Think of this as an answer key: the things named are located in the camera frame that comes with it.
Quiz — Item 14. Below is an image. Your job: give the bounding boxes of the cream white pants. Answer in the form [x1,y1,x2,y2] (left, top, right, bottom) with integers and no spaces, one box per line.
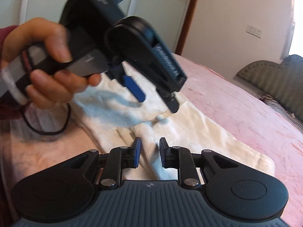
[71,64,275,180]

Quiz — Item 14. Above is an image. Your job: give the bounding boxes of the left hand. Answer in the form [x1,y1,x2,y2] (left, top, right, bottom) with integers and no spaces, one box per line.
[1,17,101,109]

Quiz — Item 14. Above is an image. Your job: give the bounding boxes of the white wardrobe door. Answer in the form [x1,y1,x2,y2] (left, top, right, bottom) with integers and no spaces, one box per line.
[1,0,190,51]

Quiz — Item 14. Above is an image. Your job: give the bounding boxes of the pink plush bed blanket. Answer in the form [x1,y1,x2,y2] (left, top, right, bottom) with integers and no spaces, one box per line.
[1,56,302,226]

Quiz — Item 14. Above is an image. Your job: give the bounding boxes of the olive green padded headboard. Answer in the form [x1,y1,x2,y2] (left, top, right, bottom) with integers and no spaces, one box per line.
[237,55,303,120]

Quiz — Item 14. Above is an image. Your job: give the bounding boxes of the bright window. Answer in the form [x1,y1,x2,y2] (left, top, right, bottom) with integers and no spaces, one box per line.
[280,0,302,59]

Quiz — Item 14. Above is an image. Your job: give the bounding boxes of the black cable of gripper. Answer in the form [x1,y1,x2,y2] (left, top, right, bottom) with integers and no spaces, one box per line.
[23,102,72,136]

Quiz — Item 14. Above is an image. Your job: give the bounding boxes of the brown wooden door frame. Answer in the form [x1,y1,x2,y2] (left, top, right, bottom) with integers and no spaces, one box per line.
[175,0,198,55]

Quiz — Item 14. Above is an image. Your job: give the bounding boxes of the white wall switch plate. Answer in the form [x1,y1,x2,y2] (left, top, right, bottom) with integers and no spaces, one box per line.
[246,25,262,38]

